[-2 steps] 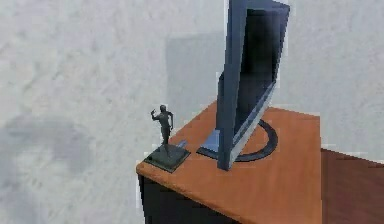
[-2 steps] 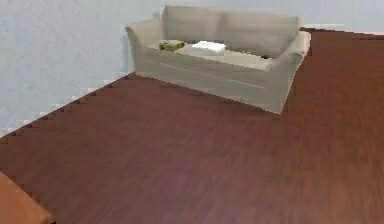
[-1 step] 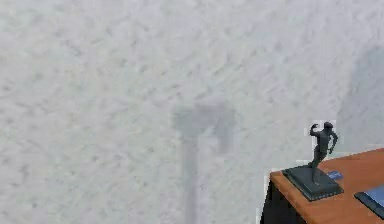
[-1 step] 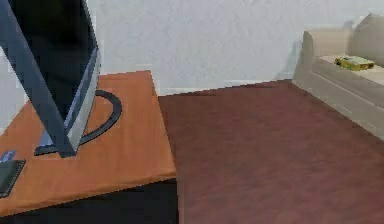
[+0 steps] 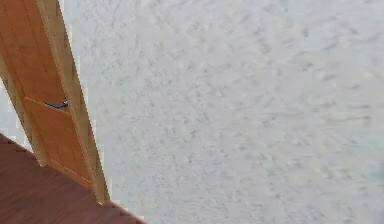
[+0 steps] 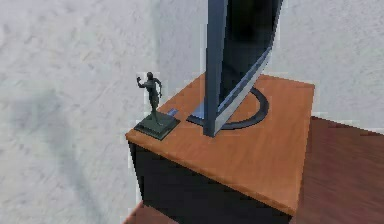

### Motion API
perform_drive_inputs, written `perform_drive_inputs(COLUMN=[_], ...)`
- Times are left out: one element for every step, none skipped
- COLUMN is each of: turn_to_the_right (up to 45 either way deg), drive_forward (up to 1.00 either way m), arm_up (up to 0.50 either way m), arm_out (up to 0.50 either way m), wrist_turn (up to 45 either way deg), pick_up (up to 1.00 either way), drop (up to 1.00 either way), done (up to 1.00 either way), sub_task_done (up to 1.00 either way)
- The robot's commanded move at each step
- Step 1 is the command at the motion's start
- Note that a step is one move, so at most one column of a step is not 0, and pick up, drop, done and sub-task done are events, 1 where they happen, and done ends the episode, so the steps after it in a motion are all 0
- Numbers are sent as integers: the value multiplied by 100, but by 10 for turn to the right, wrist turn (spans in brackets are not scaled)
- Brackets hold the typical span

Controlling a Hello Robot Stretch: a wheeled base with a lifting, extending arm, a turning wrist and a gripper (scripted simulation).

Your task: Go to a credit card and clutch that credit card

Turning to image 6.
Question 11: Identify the dark figure statue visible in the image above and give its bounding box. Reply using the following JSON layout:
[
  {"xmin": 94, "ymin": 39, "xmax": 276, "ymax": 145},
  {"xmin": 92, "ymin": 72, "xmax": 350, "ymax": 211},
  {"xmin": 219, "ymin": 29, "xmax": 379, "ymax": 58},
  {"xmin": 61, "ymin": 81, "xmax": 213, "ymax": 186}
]
[{"xmin": 133, "ymin": 71, "xmax": 181, "ymax": 142}]

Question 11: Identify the black flat television set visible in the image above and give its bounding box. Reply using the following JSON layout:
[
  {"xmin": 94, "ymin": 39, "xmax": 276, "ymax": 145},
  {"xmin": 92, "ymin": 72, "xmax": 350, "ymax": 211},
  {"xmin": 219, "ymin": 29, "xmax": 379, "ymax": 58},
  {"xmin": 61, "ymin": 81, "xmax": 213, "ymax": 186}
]
[{"xmin": 185, "ymin": 0, "xmax": 284, "ymax": 138}]

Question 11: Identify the wooden top black cabinet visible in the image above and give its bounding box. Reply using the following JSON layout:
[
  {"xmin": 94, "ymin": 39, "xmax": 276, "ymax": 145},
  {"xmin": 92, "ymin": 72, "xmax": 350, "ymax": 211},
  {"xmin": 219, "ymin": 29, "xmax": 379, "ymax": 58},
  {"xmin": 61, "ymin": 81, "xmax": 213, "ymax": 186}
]
[{"xmin": 125, "ymin": 73, "xmax": 316, "ymax": 224}]

